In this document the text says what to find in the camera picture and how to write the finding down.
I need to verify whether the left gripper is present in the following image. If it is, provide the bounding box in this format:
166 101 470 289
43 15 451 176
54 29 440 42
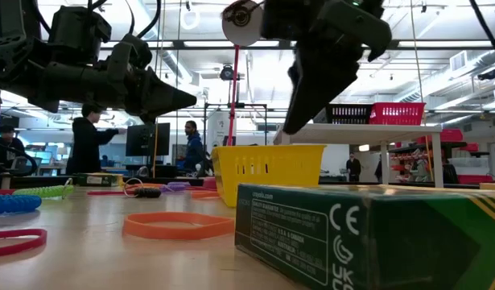
29 34 198 124

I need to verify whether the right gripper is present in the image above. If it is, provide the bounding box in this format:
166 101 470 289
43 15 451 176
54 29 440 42
261 0 393 135

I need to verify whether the black plastic basket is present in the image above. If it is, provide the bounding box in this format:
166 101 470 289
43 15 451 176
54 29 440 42
325 103 373 125

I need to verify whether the red plastic basket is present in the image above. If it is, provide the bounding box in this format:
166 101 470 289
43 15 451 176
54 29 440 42
369 101 427 126

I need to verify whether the black coil bracelet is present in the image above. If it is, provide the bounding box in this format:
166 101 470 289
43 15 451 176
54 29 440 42
123 177 163 200

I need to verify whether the yellow plastic basket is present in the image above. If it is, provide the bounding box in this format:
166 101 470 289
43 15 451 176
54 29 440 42
210 143 327 209

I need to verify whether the orange silicone band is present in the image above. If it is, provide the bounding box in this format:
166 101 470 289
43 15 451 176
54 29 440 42
189 189 222 201
122 211 236 242
125 183 164 191

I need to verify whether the green coil bracelet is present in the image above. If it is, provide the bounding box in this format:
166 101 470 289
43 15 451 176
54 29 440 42
12 177 76 201

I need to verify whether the red desk lamp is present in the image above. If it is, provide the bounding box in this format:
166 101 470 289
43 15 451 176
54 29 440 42
201 0 268 190

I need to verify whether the black computer monitor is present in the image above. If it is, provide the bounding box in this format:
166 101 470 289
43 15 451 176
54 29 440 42
125 122 171 158

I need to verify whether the person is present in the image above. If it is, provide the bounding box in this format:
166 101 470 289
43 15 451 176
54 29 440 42
181 119 206 172
0 124 27 175
373 154 385 183
345 151 363 183
65 103 128 176

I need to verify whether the white perforated shelf riser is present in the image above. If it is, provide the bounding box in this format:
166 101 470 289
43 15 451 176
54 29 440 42
273 122 444 189

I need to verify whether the white machine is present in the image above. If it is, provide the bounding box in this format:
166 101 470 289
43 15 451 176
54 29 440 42
208 111 232 147

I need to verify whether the storage rack with red bins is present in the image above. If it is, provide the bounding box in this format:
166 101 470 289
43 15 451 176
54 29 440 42
387 127 495 186

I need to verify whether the yellow vertical cord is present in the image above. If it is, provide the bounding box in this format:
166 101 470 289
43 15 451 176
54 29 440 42
151 122 159 179

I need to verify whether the black camera on stand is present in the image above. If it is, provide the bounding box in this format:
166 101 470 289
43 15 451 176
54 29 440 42
219 64 236 82

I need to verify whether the black left wrist camera cable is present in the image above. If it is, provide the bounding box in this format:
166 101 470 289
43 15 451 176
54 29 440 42
124 0 164 40

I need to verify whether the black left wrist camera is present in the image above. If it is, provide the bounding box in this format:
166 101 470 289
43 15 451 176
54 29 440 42
48 5 113 54

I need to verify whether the black looped cable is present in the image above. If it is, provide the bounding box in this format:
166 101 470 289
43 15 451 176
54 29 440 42
0 140 39 178

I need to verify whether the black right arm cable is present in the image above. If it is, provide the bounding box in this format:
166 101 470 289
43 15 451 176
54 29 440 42
467 0 495 68

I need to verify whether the blue coil bracelet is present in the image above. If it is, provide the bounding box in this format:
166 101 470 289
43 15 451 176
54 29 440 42
0 193 43 216

